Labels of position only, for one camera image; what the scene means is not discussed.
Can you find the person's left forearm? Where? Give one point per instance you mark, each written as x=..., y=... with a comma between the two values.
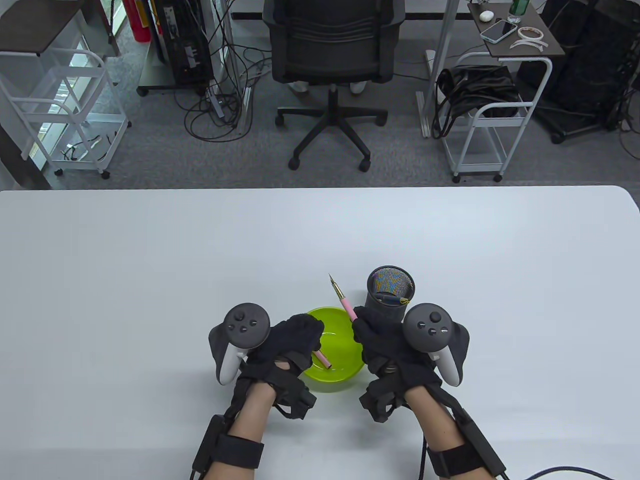
x=250, y=415

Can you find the brown side table top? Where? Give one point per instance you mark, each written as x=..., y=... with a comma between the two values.
x=495, y=47

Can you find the black computer tower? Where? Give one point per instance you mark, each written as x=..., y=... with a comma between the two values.
x=180, y=45

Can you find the green bottle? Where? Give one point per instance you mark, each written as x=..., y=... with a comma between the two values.
x=518, y=9

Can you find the black armband with box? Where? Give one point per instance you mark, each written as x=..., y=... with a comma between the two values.
x=235, y=450
x=460, y=460

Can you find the black bag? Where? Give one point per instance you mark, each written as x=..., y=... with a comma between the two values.
x=475, y=87

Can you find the white earbuds case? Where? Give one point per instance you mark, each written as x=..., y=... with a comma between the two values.
x=486, y=15

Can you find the red fire extinguisher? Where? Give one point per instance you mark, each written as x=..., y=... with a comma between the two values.
x=135, y=22

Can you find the black equipment stack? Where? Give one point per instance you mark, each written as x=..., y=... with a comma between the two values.
x=590, y=60

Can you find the person's right forearm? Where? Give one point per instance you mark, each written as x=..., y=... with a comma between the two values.
x=430, y=425

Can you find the person's right hand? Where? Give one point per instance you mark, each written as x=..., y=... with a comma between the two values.
x=385, y=345

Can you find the grey power strip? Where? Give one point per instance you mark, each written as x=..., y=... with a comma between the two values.
x=217, y=102

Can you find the pink fountain pen cap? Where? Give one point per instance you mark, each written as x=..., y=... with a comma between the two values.
x=322, y=359

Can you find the grey white VR controller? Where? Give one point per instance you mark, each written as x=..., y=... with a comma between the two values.
x=430, y=325
x=245, y=322

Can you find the white tape roll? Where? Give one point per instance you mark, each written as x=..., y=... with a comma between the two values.
x=522, y=33

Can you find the white curved plastic piece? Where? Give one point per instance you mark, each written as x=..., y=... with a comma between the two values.
x=530, y=45

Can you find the white smartphone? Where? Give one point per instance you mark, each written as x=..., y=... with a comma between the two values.
x=499, y=31

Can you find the white power strip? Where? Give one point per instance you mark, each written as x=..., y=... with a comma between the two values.
x=246, y=107

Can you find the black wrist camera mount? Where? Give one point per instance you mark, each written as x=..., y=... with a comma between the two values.
x=377, y=405
x=300, y=400

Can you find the person's left hand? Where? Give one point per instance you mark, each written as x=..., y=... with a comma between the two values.
x=290, y=340

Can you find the lime green plastic bowl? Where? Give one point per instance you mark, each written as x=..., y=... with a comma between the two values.
x=340, y=340

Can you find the white rolling cart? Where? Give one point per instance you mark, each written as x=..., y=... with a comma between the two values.
x=475, y=155
x=50, y=75

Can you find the white desk leg frame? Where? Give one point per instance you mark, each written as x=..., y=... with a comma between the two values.
x=442, y=50
x=225, y=50

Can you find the grey rolling platform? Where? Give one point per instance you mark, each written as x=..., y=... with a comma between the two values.
x=155, y=75

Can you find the black office chair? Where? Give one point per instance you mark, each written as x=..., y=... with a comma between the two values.
x=330, y=50

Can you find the blue pen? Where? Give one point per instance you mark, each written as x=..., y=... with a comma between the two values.
x=382, y=296

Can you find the black mesh pen cup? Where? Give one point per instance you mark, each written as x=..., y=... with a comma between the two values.
x=375, y=303

